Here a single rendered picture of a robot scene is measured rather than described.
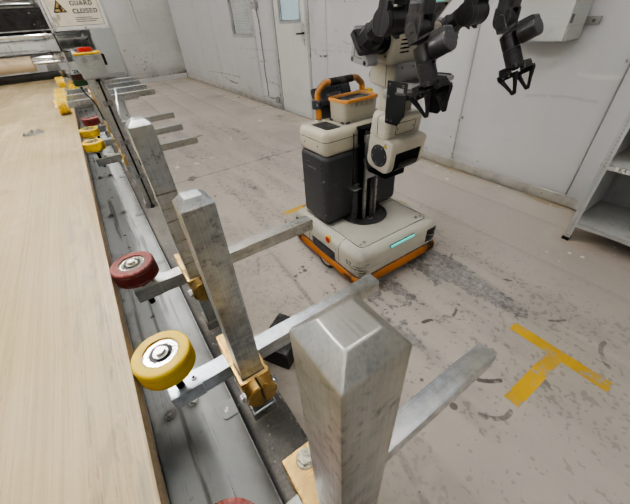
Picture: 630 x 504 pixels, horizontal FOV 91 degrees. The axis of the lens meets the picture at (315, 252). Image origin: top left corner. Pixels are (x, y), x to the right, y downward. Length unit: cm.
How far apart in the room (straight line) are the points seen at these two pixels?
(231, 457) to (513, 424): 111
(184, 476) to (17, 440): 30
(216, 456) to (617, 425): 145
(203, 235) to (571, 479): 142
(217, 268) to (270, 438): 35
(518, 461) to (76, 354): 136
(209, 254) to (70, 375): 29
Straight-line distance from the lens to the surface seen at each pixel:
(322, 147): 161
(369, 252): 163
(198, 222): 33
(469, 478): 139
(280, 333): 58
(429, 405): 49
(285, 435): 62
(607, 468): 161
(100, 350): 57
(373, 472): 23
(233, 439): 73
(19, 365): 63
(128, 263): 70
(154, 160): 57
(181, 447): 76
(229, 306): 41
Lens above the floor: 127
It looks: 38 degrees down
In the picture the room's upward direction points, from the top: 4 degrees counter-clockwise
